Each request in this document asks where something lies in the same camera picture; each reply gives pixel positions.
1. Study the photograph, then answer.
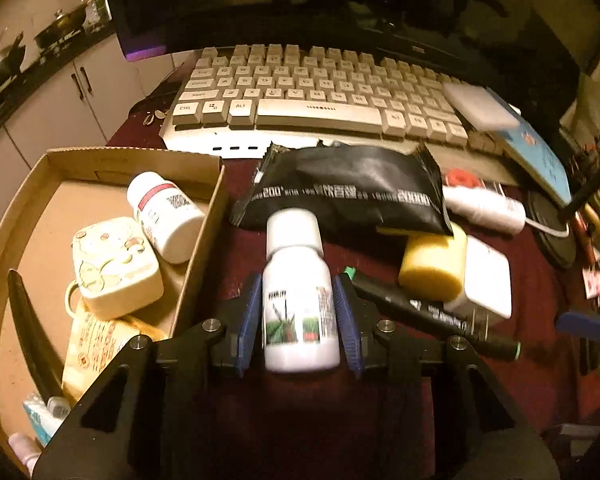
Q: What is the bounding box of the white bottle with green label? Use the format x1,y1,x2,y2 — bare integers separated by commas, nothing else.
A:
262,208,340,374

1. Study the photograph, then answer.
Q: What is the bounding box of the yellow sponge cylinder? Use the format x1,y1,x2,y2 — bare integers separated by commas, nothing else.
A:
398,223,467,302

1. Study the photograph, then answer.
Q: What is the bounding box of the cream cartoon case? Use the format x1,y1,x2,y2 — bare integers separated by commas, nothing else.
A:
64,217,164,321

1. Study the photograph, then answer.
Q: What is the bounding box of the black snack pouch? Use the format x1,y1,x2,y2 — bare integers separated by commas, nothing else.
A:
230,144,452,235

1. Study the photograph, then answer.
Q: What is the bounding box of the blue tissue pack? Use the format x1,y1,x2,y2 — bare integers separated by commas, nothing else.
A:
22,393,71,446

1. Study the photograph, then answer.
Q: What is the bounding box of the pink patterned paper cup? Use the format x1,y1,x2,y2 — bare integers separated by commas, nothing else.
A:
582,269,600,299

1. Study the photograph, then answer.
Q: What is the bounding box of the black marker with green cap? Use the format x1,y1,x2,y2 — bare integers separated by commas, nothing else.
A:
343,266,522,362

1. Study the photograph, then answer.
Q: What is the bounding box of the white power adapter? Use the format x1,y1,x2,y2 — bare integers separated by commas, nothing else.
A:
444,236,513,324

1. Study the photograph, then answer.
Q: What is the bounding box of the white bottle with red band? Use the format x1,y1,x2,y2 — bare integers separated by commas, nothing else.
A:
126,171,206,264

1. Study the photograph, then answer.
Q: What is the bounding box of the black lamp base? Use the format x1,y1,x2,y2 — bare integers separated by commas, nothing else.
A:
524,191,577,270

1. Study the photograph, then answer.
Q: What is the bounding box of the yellow snack packet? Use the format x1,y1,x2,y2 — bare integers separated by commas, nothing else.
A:
61,299,169,405

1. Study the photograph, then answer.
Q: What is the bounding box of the cardboard box tray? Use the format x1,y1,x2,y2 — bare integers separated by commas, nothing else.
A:
0,148,227,479

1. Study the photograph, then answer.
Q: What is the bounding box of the white tube with cap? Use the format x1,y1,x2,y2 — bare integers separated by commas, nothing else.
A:
443,186,526,235

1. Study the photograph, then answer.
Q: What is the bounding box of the red tape dispenser pack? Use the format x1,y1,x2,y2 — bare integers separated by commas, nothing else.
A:
444,168,484,188

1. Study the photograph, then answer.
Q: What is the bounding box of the blue notebook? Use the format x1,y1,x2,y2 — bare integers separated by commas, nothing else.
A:
486,88,571,207

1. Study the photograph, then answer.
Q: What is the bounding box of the beige mechanical keyboard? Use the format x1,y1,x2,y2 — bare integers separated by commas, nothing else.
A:
160,44,503,158

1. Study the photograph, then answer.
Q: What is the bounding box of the white foam block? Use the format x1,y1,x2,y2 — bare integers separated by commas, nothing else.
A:
442,82,519,132

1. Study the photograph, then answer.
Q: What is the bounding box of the black TCL monitor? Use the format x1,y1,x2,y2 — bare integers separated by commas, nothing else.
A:
98,0,581,76

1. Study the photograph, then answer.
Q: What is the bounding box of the small black pot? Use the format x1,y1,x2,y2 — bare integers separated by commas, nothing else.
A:
34,3,86,51

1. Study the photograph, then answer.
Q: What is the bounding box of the black wok on stove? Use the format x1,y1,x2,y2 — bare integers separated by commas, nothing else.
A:
0,32,26,87

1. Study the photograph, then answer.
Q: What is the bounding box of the white cable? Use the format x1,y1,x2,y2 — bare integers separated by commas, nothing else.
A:
523,214,572,240

